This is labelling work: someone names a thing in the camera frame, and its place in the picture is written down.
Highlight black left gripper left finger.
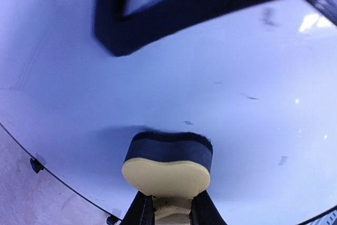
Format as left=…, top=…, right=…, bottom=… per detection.
left=121, top=192, right=154, bottom=225

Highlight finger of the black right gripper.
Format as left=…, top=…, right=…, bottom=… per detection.
left=93, top=0, right=337, bottom=57

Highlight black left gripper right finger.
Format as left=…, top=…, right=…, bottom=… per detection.
left=190, top=190, right=226, bottom=225

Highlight yellow bone-shaped eraser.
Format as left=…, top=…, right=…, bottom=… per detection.
left=122, top=131, right=213, bottom=220

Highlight white whiteboard black frame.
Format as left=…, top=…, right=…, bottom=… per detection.
left=1, top=0, right=336, bottom=224

